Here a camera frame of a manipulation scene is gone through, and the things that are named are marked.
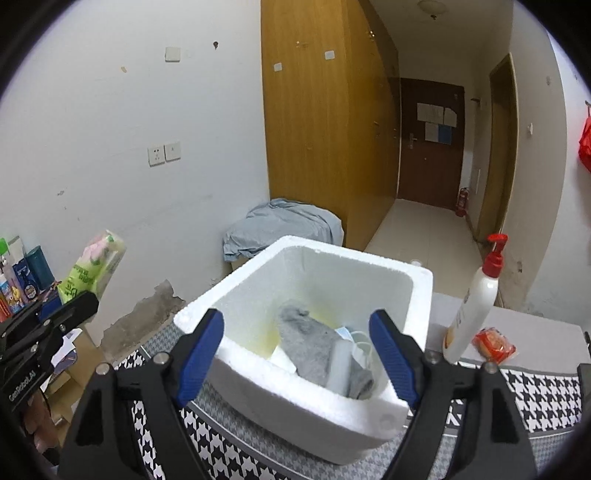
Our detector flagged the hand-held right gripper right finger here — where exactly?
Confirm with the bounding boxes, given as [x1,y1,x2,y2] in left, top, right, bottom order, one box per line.
[368,309,539,480]

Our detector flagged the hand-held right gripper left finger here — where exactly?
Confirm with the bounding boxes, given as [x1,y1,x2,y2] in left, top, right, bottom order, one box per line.
[58,308,226,480]

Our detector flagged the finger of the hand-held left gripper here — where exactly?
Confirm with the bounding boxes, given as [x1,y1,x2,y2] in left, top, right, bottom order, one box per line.
[0,295,63,335]
[34,291,100,344]

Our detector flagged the white face mask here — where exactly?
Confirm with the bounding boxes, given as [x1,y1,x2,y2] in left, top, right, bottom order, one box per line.
[352,329,371,367]

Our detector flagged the white foam tube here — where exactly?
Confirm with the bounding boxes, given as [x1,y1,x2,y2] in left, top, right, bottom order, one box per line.
[328,339,354,395]

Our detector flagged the grey sock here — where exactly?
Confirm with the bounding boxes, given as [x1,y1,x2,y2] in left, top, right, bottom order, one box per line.
[276,302,375,400]

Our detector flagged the white foam box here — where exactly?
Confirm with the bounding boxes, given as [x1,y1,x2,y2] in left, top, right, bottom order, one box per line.
[173,235,434,466]

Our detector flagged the person's left hand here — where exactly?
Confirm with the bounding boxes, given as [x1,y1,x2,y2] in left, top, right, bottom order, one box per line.
[21,399,62,455]

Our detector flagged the green tissue pack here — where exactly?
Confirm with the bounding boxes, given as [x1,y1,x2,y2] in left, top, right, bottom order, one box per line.
[59,229,127,304]

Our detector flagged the cardboard box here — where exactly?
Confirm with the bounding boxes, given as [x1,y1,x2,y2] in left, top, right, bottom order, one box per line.
[46,323,100,416]

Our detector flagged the dark blue box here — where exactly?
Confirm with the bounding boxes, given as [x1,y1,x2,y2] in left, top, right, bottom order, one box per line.
[24,247,56,296]

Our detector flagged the white lotion pump bottle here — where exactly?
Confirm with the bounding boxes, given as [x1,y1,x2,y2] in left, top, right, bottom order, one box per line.
[442,233,509,365]

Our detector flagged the red snack packet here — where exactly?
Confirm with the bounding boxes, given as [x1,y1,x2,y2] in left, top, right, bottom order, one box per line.
[472,327,519,361]

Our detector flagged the houndstooth table cloth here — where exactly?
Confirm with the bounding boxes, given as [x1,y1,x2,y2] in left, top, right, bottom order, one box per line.
[113,344,589,480]

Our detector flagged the dark brown door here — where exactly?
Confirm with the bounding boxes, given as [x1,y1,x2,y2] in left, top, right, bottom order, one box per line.
[398,78,465,210]

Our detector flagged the light wooden side door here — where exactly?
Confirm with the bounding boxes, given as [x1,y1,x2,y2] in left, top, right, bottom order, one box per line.
[475,53,519,245]

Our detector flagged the wooden wardrobe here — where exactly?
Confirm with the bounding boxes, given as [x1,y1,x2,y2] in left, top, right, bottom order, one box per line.
[261,0,400,252]

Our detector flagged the red plastic bag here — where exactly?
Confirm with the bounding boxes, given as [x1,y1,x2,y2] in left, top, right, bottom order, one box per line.
[578,104,591,172]

